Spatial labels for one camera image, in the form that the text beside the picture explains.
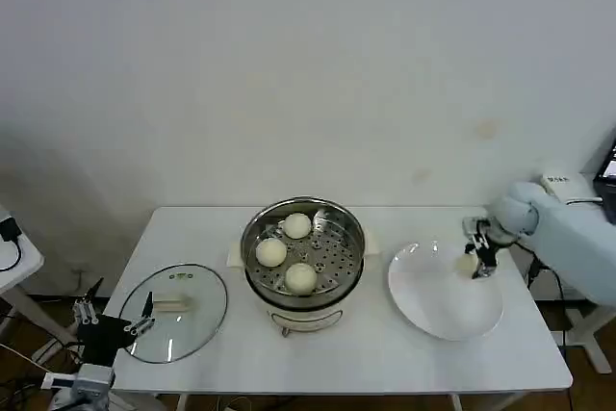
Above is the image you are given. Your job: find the perforated steel steamer basket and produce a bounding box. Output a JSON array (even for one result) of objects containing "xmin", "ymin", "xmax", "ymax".
[{"xmin": 240, "ymin": 195, "xmax": 366, "ymax": 309}]

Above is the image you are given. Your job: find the white steamed bun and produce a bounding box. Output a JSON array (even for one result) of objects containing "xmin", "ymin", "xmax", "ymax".
[
  {"xmin": 454, "ymin": 252, "xmax": 479, "ymax": 278},
  {"xmin": 284, "ymin": 262, "xmax": 320, "ymax": 295},
  {"xmin": 254, "ymin": 237, "xmax": 289, "ymax": 269},
  {"xmin": 282, "ymin": 212, "xmax": 313, "ymax": 241}
]

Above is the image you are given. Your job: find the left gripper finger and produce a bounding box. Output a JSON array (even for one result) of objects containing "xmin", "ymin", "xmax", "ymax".
[
  {"xmin": 122, "ymin": 291, "xmax": 158, "ymax": 334},
  {"xmin": 72, "ymin": 276, "xmax": 105, "ymax": 326}
]

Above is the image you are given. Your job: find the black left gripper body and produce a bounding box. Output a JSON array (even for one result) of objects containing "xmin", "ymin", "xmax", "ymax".
[{"xmin": 75, "ymin": 314, "xmax": 135, "ymax": 367}]

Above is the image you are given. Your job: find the round glass lid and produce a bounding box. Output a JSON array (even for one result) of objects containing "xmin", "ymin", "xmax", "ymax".
[{"xmin": 117, "ymin": 262, "xmax": 229, "ymax": 365}]

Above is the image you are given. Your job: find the small white side table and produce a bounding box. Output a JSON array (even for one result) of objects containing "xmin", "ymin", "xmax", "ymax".
[{"xmin": 0, "ymin": 202, "xmax": 81, "ymax": 365}]

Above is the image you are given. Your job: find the black power adapter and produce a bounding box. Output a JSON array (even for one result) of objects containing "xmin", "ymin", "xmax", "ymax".
[{"xmin": 0, "ymin": 218, "xmax": 21, "ymax": 244}]

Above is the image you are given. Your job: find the white round plate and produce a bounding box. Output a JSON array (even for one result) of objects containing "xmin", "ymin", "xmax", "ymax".
[{"xmin": 387, "ymin": 240, "xmax": 505, "ymax": 342}]

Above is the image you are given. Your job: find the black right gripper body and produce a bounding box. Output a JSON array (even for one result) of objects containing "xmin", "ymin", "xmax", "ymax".
[{"xmin": 475, "ymin": 219, "xmax": 504, "ymax": 251}]

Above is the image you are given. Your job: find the white desk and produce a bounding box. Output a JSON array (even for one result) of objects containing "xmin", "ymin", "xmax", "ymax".
[{"xmin": 560, "ymin": 171, "xmax": 616, "ymax": 374}]

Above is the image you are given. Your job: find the white electric cooker base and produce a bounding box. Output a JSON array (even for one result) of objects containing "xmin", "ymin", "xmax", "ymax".
[{"xmin": 225, "ymin": 231, "xmax": 380, "ymax": 338}]

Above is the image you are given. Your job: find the thin black adapter cable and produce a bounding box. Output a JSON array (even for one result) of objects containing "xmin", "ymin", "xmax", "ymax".
[{"xmin": 0, "ymin": 239, "xmax": 23, "ymax": 272}]

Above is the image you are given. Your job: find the black laptop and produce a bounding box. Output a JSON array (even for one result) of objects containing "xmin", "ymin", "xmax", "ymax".
[{"xmin": 592, "ymin": 127, "xmax": 616, "ymax": 225}]

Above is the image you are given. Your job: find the white labelled box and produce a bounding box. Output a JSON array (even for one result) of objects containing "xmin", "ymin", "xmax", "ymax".
[{"xmin": 539, "ymin": 172, "xmax": 595, "ymax": 205}]

